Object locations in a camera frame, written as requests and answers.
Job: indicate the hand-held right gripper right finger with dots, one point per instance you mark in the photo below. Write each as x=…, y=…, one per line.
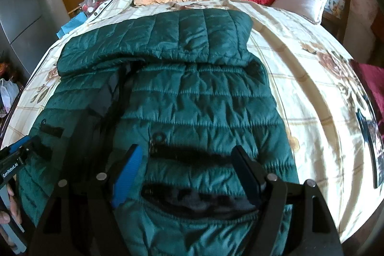
x=246, y=175

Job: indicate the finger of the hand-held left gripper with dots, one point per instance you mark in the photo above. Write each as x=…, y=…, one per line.
x=19, y=144

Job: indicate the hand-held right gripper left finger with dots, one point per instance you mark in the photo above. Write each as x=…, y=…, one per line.
x=129, y=175

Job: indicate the dark green puffer jacket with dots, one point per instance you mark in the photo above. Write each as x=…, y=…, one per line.
x=195, y=106

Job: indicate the person's left hand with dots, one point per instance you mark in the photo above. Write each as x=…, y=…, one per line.
x=16, y=208

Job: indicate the white plastic bag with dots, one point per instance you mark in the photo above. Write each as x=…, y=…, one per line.
x=8, y=94

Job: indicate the cream checked floral bed sheet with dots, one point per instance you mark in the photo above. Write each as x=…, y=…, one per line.
x=306, y=88

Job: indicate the grey refrigerator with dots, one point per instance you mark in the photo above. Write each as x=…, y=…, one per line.
x=21, y=22

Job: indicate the blue paper bag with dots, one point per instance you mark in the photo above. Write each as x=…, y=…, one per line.
x=72, y=25

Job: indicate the dark red cloth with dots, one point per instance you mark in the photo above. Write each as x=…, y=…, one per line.
x=372, y=85

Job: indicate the clear plastic bag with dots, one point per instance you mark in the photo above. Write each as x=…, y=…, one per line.
x=91, y=2

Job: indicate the wooden chair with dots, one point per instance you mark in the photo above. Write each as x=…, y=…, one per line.
x=345, y=4

